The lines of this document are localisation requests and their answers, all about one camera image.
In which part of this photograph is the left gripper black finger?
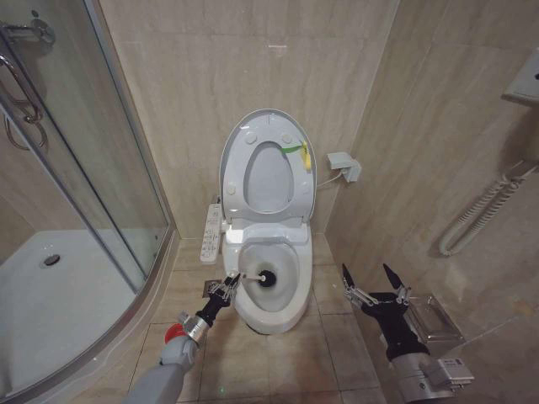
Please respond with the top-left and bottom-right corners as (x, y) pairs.
(221, 272), (244, 305)
(205, 274), (237, 298)

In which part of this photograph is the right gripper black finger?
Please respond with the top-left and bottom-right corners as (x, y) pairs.
(382, 263), (412, 305)
(341, 263), (378, 311)

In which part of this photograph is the toilet brush black head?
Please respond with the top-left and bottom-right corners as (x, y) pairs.
(238, 268), (278, 291)

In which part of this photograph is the steel toilet paper holder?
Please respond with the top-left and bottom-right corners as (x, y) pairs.
(404, 295), (465, 344)

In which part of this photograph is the white toilet control panel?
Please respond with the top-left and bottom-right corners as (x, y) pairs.
(199, 202), (222, 264)

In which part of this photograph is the white toilet bowl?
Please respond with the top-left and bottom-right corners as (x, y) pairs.
(221, 222), (315, 336)

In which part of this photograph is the white toilet seat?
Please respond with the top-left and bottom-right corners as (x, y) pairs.
(222, 112), (313, 221)

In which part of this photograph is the white toilet lid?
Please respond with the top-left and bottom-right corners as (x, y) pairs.
(218, 108), (317, 224)

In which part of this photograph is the white shower tray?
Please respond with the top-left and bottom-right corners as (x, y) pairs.
(0, 229), (169, 396)

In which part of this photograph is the chrome shower fitting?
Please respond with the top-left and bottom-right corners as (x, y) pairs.
(0, 10), (56, 56)

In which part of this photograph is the white coiled phone cord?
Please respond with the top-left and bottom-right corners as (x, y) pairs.
(439, 161), (539, 257)

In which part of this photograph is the white power cable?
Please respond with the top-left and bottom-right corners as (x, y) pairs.
(314, 170), (343, 189)

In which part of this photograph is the grey wall socket box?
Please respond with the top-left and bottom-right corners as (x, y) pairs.
(327, 151), (363, 183)

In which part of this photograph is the yellow green tag strap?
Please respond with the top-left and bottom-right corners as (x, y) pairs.
(279, 141), (313, 173)

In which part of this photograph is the glass shower enclosure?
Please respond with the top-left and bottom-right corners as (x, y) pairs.
(0, 0), (178, 403)

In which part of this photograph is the shower hose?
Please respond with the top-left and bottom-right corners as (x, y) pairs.
(3, 96), (50, 151)

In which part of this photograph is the chrome shower door handle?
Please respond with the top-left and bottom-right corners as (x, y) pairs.
(0, 54), (38, 124)

